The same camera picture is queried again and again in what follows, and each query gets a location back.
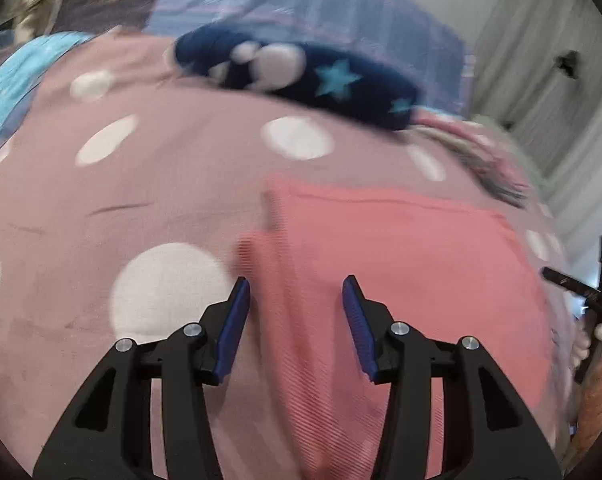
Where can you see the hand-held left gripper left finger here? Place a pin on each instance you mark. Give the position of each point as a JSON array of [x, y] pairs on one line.
[[231, 330]]

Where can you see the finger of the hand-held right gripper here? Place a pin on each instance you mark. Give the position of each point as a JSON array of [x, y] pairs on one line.
[[571, 285]]

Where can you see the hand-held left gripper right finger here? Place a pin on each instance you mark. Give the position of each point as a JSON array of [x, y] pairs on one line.
[[361, 330]]

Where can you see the pink long-sleeve shirt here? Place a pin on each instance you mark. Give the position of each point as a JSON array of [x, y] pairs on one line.
[[406, 285]]

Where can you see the person's right forearm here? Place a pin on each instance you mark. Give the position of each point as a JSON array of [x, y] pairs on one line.
[[601, 410]]

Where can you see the person's right hand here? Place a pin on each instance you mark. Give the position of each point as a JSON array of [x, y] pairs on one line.
[[601, 345]]

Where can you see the green pillow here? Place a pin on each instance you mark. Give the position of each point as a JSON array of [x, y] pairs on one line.
[[521, 155]]

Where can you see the folded pink garment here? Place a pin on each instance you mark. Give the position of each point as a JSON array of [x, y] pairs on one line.
[[461, 132]]

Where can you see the black floor lamp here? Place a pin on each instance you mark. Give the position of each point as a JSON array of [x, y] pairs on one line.
[[568, 65]]

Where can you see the white pleated curtain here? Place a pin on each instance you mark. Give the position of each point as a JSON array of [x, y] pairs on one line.
[[546, 35]]

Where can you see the navy star-print fleece blanket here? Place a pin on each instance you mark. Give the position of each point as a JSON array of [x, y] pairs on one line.
[[291, 70]]

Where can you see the light blue cloth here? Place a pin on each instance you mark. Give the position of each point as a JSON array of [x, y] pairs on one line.
[[11, 80]]

